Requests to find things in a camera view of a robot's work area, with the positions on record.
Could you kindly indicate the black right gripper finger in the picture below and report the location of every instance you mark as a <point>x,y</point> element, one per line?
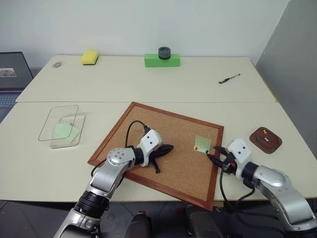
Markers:
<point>221,150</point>
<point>215,160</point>

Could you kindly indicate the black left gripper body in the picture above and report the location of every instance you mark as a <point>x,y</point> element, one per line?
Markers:
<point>156,153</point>

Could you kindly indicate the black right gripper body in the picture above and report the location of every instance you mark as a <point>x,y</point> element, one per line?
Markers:
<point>229,162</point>

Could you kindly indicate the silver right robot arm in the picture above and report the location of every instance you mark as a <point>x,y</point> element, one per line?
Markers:
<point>280,186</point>

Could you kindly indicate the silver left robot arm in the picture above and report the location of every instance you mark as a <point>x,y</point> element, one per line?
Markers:
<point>119,158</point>

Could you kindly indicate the green sticky note with pins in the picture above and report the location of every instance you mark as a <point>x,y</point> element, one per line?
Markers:
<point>202,143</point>

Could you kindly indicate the brown leather tray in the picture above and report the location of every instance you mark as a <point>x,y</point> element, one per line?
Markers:
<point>273,145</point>

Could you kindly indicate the clear plastic box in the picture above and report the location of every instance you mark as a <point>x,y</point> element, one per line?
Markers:
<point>81,129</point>

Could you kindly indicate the plain green sticky note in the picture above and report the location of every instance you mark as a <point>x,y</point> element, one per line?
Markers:
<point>65,131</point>

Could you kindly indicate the clear plastic tray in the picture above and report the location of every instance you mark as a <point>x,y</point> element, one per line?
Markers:
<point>49,119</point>

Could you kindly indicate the wood-framed cork board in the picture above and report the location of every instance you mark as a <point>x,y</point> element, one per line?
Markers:
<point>173,129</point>

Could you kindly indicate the green pushpin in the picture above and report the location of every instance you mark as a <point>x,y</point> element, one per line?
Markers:
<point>258,138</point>

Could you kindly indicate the white pushpin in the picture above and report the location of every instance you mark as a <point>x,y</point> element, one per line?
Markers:
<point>266,140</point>

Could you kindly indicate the dark rounded shape, red spot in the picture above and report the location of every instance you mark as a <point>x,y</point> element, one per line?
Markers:
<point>141,225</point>

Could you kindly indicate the black and clear pen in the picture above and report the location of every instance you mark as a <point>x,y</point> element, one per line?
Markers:
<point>229,78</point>

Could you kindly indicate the green rectangular block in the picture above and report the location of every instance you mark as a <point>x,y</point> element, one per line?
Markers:
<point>151,62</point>

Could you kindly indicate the grey cylinder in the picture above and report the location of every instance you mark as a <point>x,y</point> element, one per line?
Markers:
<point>164,53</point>

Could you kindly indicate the grey partition panel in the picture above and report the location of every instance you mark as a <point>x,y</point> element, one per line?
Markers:
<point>289,74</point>

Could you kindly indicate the yellow and green sponge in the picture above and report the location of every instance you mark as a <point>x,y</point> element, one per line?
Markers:
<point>89,57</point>

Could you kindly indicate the small clear round object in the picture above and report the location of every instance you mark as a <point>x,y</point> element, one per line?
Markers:
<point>57,65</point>

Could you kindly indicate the grey laptop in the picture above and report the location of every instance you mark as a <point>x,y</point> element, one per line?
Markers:
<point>12,74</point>

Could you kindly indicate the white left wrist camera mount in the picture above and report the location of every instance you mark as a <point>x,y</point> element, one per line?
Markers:
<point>149,141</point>

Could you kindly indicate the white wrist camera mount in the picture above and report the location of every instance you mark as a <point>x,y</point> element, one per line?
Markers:
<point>240,152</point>
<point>149,141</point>

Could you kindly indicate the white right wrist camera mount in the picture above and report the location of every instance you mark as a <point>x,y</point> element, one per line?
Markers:
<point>240,152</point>

